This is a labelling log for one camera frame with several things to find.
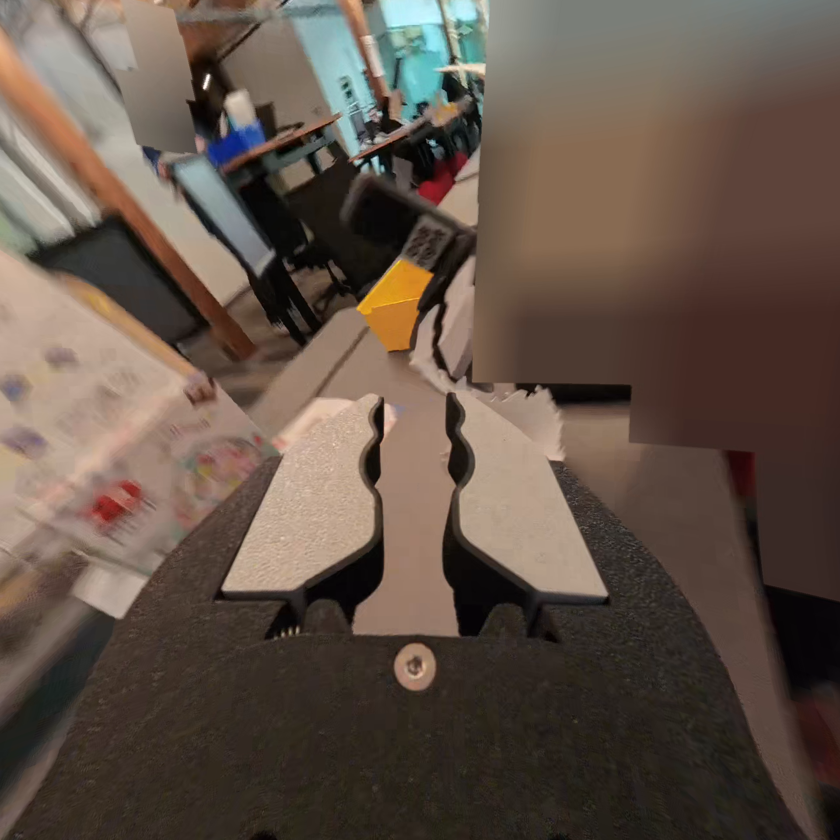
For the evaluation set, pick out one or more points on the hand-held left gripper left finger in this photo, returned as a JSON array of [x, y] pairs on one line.
[[308, 518]]

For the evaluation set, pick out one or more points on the black cabinet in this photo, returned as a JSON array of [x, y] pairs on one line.
[[124, 282]]

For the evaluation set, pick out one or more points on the computer monitor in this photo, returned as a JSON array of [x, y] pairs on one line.
[[223, 210]]

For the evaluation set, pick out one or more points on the wooden desk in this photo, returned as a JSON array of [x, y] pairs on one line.
[[295, 131]]

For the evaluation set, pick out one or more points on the yellow plastic bin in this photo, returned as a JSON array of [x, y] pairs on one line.
[[394, 315]]

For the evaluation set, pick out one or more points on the half built puzzle ball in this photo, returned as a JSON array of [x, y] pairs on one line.
[[531, 426]]

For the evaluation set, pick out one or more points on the red cloth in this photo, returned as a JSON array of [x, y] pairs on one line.
[[443, 184]]

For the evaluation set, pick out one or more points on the wooden support post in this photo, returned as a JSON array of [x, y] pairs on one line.
[[131, 203]]

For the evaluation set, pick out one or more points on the blue crate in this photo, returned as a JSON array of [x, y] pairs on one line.
[[236, 145]]

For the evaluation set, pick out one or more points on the white instruction leaflet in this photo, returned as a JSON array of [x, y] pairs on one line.
[[328, 407]]

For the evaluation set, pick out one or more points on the colourful puzzle box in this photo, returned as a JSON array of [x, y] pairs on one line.
[[98, 426]]

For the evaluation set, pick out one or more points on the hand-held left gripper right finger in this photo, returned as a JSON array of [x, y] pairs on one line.
[[525, 525]]

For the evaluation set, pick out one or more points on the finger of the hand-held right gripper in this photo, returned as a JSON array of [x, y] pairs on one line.
[[456, 328]]

